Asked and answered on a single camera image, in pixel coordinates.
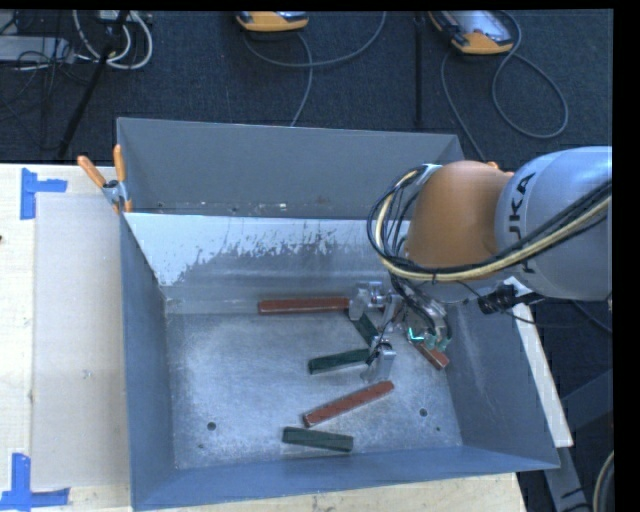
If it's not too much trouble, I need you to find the red-brown flat block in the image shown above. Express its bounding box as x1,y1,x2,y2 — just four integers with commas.
257,296,352,316
414,341,451,372
301,379,396,429

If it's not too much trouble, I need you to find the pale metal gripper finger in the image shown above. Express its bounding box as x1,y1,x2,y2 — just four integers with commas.
348,280,389,322
360,338,398,384

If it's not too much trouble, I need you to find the dark green flat block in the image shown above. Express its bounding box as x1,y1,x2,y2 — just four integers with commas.
306,347,374,376
348,311,380,347
281,425,355,454

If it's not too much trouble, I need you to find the pale wood board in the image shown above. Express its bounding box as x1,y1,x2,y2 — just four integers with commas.
29,192,575,494

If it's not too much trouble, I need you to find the grey metal bin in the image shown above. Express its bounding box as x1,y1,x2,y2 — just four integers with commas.
115,117,562,512

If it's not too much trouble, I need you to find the black cylinder on white bracket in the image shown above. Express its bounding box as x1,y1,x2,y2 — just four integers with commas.
477,279,533,316

